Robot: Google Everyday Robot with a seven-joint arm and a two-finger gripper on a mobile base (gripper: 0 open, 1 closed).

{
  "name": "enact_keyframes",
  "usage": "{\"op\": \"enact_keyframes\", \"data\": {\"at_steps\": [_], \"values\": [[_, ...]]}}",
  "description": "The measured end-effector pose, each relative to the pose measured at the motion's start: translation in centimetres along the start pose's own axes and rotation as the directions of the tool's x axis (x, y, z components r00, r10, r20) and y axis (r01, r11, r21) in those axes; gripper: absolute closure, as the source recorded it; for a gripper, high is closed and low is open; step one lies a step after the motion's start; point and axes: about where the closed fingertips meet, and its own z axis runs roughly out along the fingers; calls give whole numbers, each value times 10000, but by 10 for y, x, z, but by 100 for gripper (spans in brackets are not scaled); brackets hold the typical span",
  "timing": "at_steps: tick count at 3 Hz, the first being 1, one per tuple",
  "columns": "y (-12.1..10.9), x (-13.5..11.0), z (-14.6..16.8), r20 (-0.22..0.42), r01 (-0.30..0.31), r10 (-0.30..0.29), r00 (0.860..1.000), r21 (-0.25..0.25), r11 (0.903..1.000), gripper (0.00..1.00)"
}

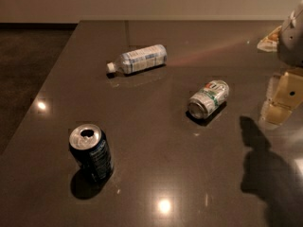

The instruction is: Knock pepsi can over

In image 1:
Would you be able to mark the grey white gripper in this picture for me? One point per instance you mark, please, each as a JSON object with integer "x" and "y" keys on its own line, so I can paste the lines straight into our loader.
{"x": 292, "y": 42}

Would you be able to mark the dark blue pepsi can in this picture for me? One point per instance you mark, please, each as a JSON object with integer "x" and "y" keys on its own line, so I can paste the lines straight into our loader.
{"x": 88, "y": 145}

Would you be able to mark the silver green 7up can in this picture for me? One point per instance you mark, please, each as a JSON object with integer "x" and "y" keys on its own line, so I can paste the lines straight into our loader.
{"x": 208, "y": 99}

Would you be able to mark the clear plastic water bottle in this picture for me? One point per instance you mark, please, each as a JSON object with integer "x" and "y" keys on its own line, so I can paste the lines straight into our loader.
{"x": 138, "y": 60}

